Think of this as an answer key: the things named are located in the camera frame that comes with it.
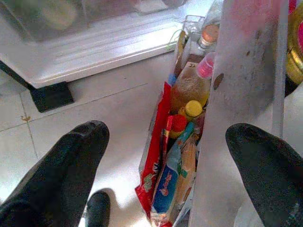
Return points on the translucent fridge crisper drawer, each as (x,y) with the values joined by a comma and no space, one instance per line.
(71,16)

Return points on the jar with gold lid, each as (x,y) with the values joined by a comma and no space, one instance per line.
(296,47)

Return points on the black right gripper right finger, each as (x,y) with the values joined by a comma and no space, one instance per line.
(272,175)

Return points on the black fridge foot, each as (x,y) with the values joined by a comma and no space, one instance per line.
(52,97)

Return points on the yellow bottle with red cap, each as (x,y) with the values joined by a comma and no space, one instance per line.
(178,125)

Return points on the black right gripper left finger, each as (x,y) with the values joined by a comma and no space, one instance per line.
(59,179)

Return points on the amber liquid plastic bottle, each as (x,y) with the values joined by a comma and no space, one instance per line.
(189,87)

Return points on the glass bottle with orange cap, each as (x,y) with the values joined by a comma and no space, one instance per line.
(209,35)

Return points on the bottle with pink cap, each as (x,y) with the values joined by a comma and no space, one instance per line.
(205,66)

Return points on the red snack packet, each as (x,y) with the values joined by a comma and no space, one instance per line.
(155,146)

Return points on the spaghetti packet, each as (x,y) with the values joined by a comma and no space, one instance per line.
(188,170)

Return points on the white fridge door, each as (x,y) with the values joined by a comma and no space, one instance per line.
(243,82)

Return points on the blue and white food packet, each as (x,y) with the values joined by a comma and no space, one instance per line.
(166,186)

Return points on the white fridge body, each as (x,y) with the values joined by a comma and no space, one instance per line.
(94,54)

